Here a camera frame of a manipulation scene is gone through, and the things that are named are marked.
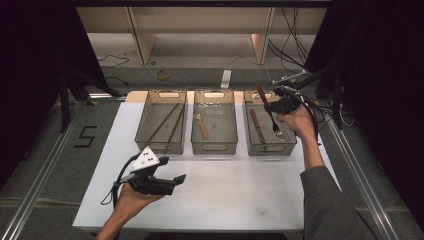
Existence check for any wooden-handled knife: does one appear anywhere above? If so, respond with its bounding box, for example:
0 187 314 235
249 108 267 145

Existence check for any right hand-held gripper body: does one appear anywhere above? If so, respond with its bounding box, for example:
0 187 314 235
273 85 304 115

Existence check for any black tripod stand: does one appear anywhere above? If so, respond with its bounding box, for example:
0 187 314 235
59 70 125 134

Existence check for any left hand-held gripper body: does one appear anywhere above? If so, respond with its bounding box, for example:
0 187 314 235
127 145 176 196

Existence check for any short aluminium rail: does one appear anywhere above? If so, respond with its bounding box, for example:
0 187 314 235
87 92 128 102

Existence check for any person's left hand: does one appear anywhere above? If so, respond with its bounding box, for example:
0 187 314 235
113 182 165 219

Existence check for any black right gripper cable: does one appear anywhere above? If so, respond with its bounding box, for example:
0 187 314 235
293 89 354 134

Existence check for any thin black floor cable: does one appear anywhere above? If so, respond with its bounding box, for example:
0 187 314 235
97 54 131 70

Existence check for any person's right hand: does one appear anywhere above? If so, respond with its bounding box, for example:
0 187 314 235
275 105 316 141

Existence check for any smoky clear plastic bin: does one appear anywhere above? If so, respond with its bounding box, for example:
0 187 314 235
244 89 298 157
190 88 239 156
134 89 188 155

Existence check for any white power strip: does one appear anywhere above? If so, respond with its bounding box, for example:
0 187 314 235
220 69 233 90

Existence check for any wooden-handled fork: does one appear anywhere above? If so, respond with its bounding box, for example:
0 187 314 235
255 82 285 139

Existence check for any dark wooden chopstick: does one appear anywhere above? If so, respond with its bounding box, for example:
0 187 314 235
167 107 186 144
147 103 180 143

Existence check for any white cable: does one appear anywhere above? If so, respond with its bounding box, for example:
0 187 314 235
229 54 272 86

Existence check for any yellow coiled cable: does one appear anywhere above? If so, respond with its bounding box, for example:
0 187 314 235
154 67 172 82

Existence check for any beige wooden shelf unit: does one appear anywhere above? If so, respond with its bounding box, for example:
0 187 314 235
75 6 328 66

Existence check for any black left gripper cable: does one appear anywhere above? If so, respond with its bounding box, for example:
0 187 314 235
100 153 141 209

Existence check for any clear spoon with amber handle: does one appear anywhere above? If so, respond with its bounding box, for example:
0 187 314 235
194 112 210 141

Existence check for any aluminium floor rail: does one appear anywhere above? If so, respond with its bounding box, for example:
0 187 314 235
324 116 401 240
0 99 88 240

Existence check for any bundle of black cables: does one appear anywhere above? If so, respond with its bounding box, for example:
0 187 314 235
267 7 311 69

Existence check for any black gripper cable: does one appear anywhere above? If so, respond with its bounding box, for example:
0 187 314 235
293 89 354 134
100 153 141 209

